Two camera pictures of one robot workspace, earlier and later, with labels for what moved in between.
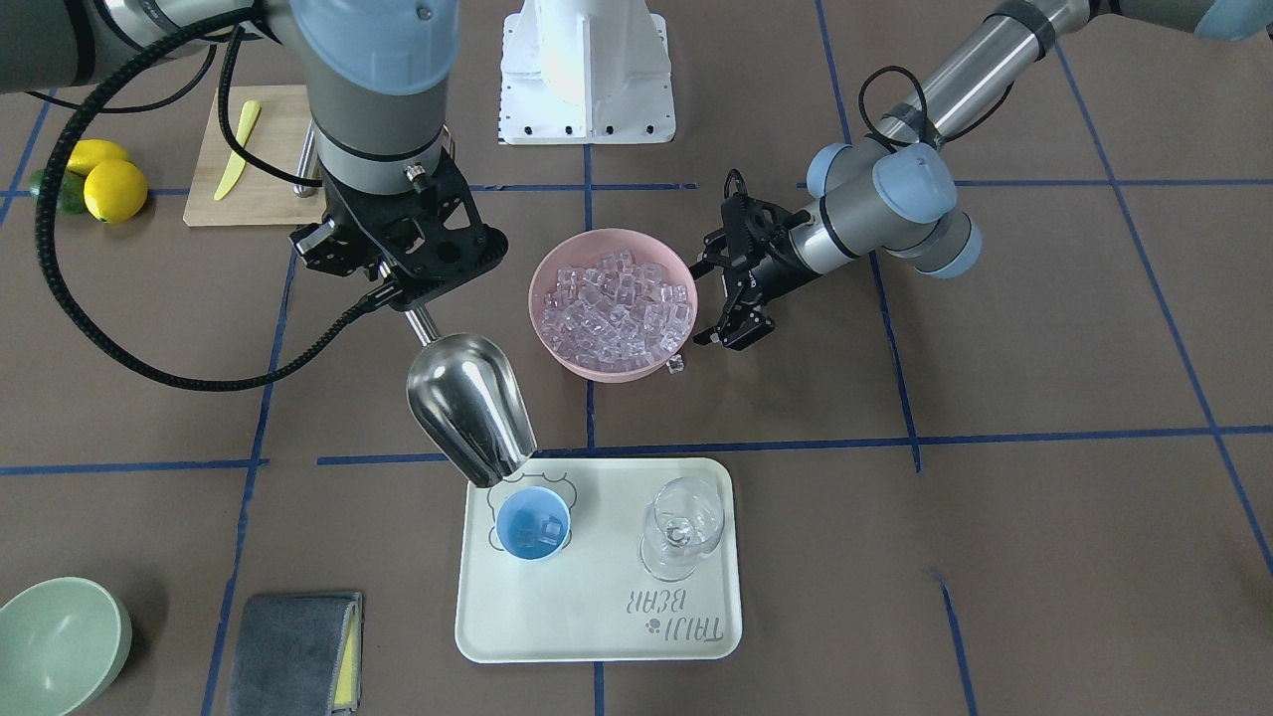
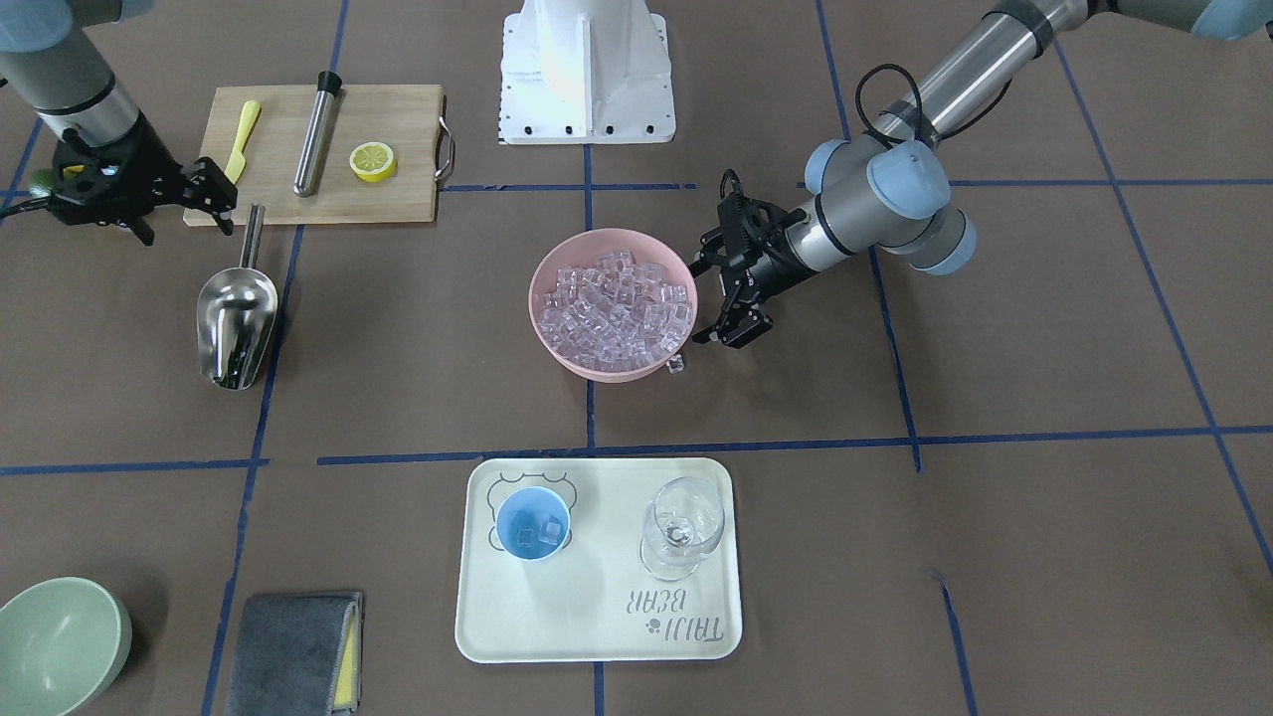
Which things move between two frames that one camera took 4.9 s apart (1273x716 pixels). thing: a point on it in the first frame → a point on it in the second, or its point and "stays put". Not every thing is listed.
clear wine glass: x=683 y=520 stays put
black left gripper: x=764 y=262 stays put
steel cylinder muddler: x=309 y=169 stays put
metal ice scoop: x=466 y=399 → x=237 y=313
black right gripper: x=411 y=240 → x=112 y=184
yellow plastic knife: x=248 y=119 stays put
